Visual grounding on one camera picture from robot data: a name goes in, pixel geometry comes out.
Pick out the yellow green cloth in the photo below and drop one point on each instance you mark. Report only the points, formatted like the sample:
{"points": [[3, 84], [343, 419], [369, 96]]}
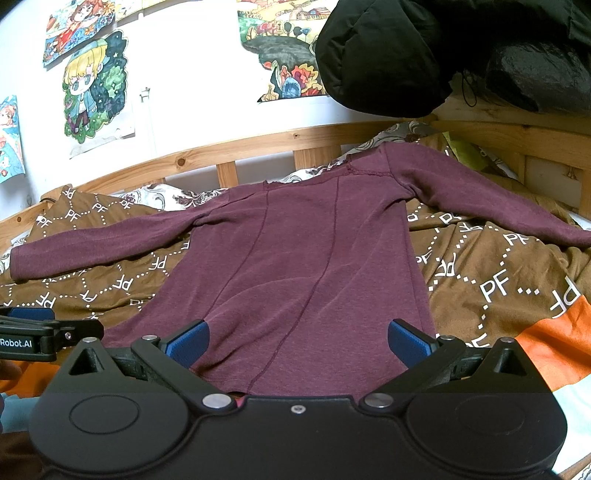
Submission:
{"points": [[467, 154]]}

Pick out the maroon long sleeve shirt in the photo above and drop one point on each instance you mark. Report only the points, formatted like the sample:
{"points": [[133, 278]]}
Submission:
{"points": [[297, 283]]}

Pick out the blue poster at left edge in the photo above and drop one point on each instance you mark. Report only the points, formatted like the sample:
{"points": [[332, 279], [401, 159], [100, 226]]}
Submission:
{"points": [[12, 162]]}

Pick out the black puffy jacket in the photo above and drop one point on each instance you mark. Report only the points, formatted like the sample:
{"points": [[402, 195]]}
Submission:
{"points": [[406, 58]]}

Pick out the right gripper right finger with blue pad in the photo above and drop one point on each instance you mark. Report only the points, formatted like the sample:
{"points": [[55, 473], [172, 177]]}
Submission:
{"points": [[430, 362]]}

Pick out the blond anime character poster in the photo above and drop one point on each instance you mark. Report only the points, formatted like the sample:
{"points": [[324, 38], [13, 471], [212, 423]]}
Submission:
{"points": [[94, 84]]}

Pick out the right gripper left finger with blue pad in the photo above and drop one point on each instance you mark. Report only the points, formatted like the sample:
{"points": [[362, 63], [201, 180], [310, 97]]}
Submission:
{"points": [[170, 359]]}

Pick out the brown PF patterned blanket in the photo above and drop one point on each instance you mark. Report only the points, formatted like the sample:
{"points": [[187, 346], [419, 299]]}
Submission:
{"points": [[483, 281]]}

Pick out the red haired character poster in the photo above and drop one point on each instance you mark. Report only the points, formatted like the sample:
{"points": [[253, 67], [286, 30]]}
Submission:
{"points": [[74, 24]]}

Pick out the wooden bed rail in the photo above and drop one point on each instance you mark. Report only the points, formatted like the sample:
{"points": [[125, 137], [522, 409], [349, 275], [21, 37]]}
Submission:
{"points": [[313, 146]]}

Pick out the colourful landscape poster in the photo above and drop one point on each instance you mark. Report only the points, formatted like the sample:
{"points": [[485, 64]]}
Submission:
{"points": [[283, 35]]}

